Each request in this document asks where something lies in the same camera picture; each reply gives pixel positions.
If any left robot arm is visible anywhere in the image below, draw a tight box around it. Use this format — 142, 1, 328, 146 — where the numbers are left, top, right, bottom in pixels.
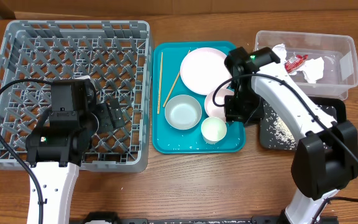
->
25, 78, 125, 223

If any white cup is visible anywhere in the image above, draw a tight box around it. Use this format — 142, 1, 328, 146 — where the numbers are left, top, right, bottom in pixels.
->
201, 117, 227, 144

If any grey plastic dishwasher rack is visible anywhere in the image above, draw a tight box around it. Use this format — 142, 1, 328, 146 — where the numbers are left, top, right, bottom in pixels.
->
0, 21, 154, 172

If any left wooden chopstick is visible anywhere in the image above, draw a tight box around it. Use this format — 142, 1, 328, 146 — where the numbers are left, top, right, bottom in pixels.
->
157, 52, 163, 114

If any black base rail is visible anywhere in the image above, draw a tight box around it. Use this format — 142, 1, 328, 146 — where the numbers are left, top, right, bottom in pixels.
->
70, 211, 338, 224

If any wooden chopstick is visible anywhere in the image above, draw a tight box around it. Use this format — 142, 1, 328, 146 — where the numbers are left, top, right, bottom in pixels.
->
157, 52, 163, 114
162, 49, 191, 108

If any small pink white bowl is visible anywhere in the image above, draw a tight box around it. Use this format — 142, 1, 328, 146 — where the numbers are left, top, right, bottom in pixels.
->
203, 88, 236, 122

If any white tissue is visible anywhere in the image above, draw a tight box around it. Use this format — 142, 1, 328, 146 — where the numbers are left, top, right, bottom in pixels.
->
272, 44, 287, 64
296, 57, 324, 83

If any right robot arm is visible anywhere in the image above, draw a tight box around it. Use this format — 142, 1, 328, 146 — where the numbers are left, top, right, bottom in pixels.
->
223, 47, 358, 223

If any black rectangular tray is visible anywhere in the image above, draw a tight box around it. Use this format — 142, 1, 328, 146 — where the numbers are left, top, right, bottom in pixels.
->
259, 96, 347, 151

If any pile of white rice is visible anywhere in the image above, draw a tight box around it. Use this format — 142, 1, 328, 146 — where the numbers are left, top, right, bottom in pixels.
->
259, 101, 297, 151

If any red snack wrapper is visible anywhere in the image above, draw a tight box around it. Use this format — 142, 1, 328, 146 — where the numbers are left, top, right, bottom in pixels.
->
284, 55, 308, 73

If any large white plate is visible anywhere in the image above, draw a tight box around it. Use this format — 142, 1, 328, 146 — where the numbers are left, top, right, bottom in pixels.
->
180, 47, 232, 95

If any clear plastic waste bin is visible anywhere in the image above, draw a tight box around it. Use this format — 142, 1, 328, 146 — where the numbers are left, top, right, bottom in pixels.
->
254, 30, 358, 100

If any grey bowl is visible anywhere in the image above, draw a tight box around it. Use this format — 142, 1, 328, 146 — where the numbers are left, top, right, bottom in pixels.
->
165, 95, 203, 130

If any right wooden chopstick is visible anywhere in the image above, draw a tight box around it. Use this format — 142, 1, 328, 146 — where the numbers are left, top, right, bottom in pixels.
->
162, 49, 191, 108

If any teal plastic serving tray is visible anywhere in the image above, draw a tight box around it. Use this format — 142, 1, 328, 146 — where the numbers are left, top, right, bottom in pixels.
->
152, 41, 246, 154

